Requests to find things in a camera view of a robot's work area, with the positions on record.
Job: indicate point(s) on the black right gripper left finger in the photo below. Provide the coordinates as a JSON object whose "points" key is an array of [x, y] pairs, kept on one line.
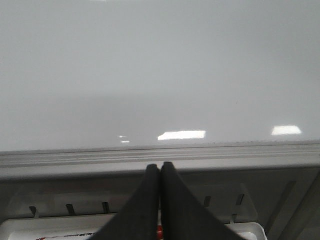
{"points": [[138, 219]]}

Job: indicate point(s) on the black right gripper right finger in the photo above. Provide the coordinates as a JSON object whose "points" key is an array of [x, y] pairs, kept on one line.
{"points": [[183, 217]]}

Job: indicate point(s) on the white whiteboard with aluminium frame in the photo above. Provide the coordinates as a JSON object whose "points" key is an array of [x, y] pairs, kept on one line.
{"points": [[101, 86]]}

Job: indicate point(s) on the white plastic marker tray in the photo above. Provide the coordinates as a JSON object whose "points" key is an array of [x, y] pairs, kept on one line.
{"points": [[54, 228]]}

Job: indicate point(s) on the red capped marker in tray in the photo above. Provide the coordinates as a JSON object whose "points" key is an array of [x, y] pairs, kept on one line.
{"points": [[159, 232]]}

